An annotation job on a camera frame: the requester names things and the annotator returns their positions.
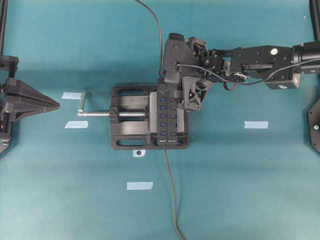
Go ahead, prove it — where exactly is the black multiport USB hub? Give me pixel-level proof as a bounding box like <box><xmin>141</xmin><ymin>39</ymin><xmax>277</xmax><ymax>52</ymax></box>
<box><xmin>157</xmin><ymin>83</ymin><xmax>177</xmax><ymax>148</ymax></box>

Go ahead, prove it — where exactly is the tape piece with black dot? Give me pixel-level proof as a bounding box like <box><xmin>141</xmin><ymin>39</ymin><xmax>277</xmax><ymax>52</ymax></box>
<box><xmin>132</xmin><ymin>149</ymin><xmax>146</xmax><ymax>158</ymax></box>

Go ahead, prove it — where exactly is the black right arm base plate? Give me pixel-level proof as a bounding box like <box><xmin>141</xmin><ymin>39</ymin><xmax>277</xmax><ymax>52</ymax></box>
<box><xmin>307</xmin><ymin>99</ymin><xmax>320</xmax><ymax>153</ymax></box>

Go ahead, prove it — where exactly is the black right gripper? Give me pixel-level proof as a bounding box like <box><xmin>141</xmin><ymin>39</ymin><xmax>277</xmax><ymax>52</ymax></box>
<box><xmin>157</xmin><ymin>36</ymin><xmax>211</xmax><ymax>112</ymax></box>

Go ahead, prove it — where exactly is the blue tape strip right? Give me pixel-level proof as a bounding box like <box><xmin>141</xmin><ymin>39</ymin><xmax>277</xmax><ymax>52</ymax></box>
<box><xmin>244</xmin><ymin>121</ymin><xmax>269</xmax><ymax>129</ymax></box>

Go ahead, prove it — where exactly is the blue tape strip middle left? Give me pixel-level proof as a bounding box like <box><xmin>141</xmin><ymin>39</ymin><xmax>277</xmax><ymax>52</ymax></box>
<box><xmin>64</xmin><ymin>121</ymin><xmax>89</xmax><ymax>129</ymax></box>

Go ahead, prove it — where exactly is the blue tape strip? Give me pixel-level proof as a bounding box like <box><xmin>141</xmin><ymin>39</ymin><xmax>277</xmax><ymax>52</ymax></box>
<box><xmin>61</xmin><ymin>92</ymin><xmax>82</xmax><ymax>100</ymax></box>
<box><xmin>64</xmin><ymin>121</ymin><xmax>89</xmax><ymax>129</ymax></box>
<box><xmin>126</xmin><ymin>181</ymin><xmax>154</xmax><ymax>191</ymax></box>
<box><xmin>244</xmin><ymin>121</ymin><xmax>269</xmax><ymax>129</ymax></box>

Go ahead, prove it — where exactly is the silver vise screw handle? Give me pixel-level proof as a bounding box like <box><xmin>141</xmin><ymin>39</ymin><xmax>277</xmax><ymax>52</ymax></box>
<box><xmin>77</xmin><ymin>92</ymin><xmax>146</xmax><ymax>118</ymax></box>

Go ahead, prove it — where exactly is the black bench vise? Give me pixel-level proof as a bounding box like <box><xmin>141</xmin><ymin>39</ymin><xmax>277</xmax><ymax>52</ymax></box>
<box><xmin>109</xmin><ymin>85</ymin><xmax>189</xmax><ymax>150</ymax></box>

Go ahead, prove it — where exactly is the blue tape strip bottom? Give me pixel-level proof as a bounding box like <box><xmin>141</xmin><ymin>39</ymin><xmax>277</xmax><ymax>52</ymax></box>
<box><xmin>126</xmin><ymin>181</ymin><xmax>154</xmax><ymax>191</ymax></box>

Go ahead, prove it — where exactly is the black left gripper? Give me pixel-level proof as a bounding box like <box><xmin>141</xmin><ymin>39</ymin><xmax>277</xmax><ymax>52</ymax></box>
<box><xmin>0</xmin><ymin>55</ymin><xmax>60</xmax><ymax>122</ymax></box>

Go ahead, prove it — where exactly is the blue tape strip upper left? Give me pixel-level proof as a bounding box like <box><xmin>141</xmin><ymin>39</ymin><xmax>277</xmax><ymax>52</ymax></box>
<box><xmin>61</xmin><ymin>92</ymin><xmax>82</xmax><ymax>100</ymax></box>

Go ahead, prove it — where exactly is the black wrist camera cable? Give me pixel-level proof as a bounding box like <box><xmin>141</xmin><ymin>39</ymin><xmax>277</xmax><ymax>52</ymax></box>
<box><xmin>174</xmin><ymin>59</ymin><xmax>320</xmax><ymax>91</ymax></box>

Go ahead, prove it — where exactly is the black aluminium frame rail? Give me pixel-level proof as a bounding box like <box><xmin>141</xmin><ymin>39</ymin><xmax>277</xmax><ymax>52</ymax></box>
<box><xmin>309</xmin><ymin>0</ymin><xmax>320</xmax><ymax>41</ymax></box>

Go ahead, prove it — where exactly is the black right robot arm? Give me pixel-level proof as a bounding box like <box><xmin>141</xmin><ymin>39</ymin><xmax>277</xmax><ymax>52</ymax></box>
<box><xmin>157</xmin><ymin>33</ymin><xmax>320</xmax><ymax>112</ymax></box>

